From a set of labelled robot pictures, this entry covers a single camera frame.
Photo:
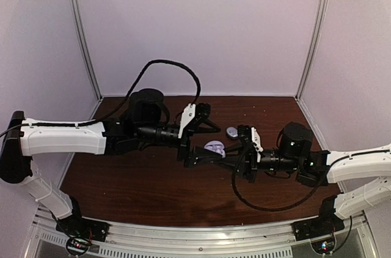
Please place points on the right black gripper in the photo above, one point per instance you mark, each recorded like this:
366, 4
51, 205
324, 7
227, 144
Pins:
248, 166

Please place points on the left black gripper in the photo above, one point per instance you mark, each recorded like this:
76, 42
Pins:
183, 153

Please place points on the round lilac earbud case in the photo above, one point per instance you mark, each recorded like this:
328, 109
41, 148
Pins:
216, 147

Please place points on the grey-purple earbud charging case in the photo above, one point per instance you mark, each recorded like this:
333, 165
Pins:
232, 133

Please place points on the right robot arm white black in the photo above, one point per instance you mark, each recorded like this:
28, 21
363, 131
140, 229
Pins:
293, 155

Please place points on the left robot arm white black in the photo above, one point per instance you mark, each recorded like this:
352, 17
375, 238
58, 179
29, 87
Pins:
146, 121

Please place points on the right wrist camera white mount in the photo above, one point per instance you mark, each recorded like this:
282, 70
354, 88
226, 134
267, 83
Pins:
249, 137

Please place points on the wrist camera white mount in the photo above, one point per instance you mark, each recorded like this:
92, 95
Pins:
192, 117
249, 137

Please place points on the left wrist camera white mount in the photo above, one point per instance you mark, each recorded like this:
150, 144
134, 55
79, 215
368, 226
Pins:
192, 117

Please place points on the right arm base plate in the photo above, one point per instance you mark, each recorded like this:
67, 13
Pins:
316, 227

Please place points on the front aluminium rail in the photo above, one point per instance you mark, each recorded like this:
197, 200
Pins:
132, 240

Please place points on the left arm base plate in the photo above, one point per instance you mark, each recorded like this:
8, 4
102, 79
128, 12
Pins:
87, 229

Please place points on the right aluminium frame post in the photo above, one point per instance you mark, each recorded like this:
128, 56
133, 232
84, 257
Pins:
314, 41

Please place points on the aluminium frame post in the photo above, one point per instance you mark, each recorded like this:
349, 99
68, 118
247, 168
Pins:
314, 41
83, 46

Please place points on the left aluminium frame post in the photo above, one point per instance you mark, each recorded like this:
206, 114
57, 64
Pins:
83, 46

